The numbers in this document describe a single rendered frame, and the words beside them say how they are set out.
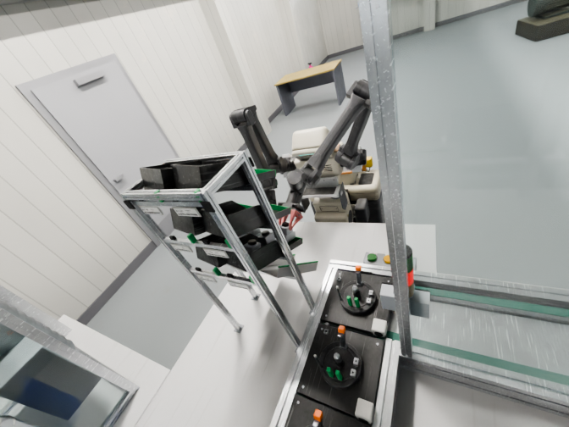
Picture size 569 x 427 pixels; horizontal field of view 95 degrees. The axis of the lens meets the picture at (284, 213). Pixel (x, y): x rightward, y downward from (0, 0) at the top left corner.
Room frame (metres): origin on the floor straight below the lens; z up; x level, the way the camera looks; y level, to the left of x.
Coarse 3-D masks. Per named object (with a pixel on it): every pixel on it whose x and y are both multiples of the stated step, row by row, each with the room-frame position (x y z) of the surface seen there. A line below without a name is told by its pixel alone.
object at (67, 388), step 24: (0, 336) 0.64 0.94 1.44; (24, 336) 0.65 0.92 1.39; (0, 360) 0.60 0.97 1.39; (24, 360) 0.62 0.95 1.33; (48, 360) 0.64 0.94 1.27; (0, 384) 0.56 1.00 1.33; (24, 384) 0.58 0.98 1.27; (48, 384) 0.59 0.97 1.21; (72, 384) 0.61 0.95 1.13; (96, 384) 0.64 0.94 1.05; (0, 408) 0.52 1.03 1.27; (24, 408) 0.53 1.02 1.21; (48, 408) 0.55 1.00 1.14; (72, 408) 0.57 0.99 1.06; (96, 408) 0.59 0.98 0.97
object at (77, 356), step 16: (0, 320) 0.65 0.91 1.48; (16, 320) 0.67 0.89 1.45; (32, 336) 0.65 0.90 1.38; (48, 336) 0.67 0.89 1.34; (64, 352) 0.66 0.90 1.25; (80, 352) 0.97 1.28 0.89; (96, 368) 0.66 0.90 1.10; (128, 384) 0.66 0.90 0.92; (128, 400) 0.63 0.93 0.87; (112, 416) 0.58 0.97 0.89
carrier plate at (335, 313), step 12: (336, 276) 0.72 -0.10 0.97; (348, 276) 0.70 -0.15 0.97; (372, 276) 0.65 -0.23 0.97; (336, 300) 0.62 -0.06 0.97; (324, 312) 0.59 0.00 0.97; (336, 312) 0.57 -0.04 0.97; (372, 312) 0.52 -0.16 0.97; (384, 312) 0.50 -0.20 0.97; (336, 324) 0.53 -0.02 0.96; (348, 324) 0.51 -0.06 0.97; (360, 324) 0.49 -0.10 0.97; (372, 324) 0.47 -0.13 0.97; (384, 336) 0.42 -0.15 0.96
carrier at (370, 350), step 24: (336, 336) 0.48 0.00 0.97; (360, 336) 0.45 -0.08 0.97; (312, 360) 0.44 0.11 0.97; (336, 360) 0.38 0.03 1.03; (360, 360) 0.37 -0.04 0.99; (312, 384) 0.37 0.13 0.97; (336, 384) 0.34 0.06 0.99; (360, 384) 0.32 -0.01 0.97; (336, 408) 0.29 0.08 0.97; (360, 408) 0.26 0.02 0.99
